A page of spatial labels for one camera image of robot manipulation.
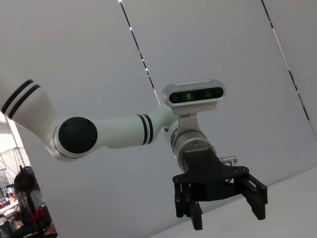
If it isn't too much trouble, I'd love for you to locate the red background object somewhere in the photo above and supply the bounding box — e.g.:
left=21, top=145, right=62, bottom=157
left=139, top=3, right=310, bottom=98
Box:
left=29, top=206, right=47, bottom=225

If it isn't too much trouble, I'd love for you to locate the left gripper silver connector stub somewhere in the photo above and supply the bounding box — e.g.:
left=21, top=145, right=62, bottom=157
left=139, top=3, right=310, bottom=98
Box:
left=221, top=154, right=239, bottom=166

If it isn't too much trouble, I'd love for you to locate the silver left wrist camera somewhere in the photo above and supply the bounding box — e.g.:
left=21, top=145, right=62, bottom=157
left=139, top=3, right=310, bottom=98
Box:
left=161, top=79, right=224, bottom=115

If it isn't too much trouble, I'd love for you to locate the black standing fan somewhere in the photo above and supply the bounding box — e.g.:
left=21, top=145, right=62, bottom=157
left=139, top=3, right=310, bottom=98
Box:
left=0, top=146, right=44, bottom=238

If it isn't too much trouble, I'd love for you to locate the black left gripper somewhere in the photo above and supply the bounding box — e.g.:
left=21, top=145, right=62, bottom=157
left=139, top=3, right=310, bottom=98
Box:
left=172, top=148, right=268, bottom=231

